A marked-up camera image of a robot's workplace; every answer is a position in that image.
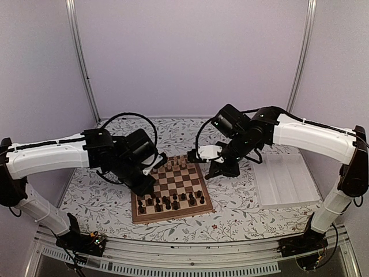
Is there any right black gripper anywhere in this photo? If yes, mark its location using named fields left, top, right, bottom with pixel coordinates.
left=209, top=131, right=253, bottom=178

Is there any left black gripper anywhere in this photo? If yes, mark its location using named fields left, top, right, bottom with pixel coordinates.
left=111, top=158, right=157, bottom=199

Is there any wooden chess board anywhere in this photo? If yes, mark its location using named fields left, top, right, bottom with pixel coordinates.
left=131, top=163, right=215, bottom=224

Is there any dark king piece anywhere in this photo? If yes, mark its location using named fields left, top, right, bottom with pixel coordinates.
left=172, top=201, right=179, bottom=210

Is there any dark rook corner piece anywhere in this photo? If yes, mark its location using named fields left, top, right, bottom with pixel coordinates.
left=138, top=206, right=145, bottom=214

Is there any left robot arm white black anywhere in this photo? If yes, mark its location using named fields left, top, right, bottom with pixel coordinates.
left=1, top=128, right=164, bottom=250

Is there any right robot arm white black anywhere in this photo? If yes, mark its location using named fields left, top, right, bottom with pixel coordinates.
left=196, top=104, right=368, bottom=252

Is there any white chess piece row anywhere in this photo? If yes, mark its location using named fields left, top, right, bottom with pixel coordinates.
left=151, top=155, right=193, bottom=173

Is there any floral patterned table mat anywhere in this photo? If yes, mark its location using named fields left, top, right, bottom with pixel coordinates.
left=60, top=118, right=320, bottom=243

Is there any white plastic tray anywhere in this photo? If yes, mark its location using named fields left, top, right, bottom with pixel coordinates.
left=251, top=154, right=321, bottom=209

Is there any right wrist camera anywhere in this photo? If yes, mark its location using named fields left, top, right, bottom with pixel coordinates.
left=187, top=145, right=224, bottom=163

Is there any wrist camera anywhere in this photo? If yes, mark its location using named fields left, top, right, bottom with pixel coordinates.
left=187, top=145, right=224, bottom=163
left=141, top=152, right=168, bottom=175

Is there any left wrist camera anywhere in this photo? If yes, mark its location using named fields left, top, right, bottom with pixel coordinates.
left=141, top=152, right=168, bottom=175

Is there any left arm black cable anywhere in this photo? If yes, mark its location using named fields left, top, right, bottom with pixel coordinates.
left=102, top=112, right=159, bottom=151

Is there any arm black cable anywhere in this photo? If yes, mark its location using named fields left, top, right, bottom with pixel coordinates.
left=102, top=112, right=159, bottom=151
left=195, top=117, right=220, bottom=154

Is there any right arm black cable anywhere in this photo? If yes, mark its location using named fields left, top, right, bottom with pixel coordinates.
left=195, top=117, right=220, bottom=154

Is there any aluminium front rail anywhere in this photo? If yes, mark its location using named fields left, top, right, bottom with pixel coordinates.
left=25, top=225, right=361, bottom=276

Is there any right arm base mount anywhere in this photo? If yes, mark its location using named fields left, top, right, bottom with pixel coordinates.
left=276, top=229, right=328, bottom=271

